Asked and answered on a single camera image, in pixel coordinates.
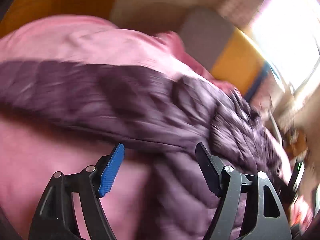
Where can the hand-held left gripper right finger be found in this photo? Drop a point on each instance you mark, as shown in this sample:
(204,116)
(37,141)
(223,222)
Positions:
(210,170)

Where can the large bright window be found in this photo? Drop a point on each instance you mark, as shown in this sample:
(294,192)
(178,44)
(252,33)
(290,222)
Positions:
(287,42)

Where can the purple down jacket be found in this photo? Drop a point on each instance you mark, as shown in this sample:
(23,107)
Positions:
(125,100)

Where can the grey yellow blue headboard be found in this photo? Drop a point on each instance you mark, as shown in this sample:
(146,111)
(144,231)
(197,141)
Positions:
(232,62)

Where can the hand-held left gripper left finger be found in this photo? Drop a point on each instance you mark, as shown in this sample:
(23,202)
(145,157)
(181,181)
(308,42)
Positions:
(111,172)

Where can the pink bed cover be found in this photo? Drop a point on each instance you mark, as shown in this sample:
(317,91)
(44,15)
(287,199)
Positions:
(50,42)

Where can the pink patterned curtain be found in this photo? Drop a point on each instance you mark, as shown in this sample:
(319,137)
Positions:
(240,5)

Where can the wooden wardrobe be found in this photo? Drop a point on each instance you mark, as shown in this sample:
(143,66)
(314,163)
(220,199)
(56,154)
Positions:
(62,0)

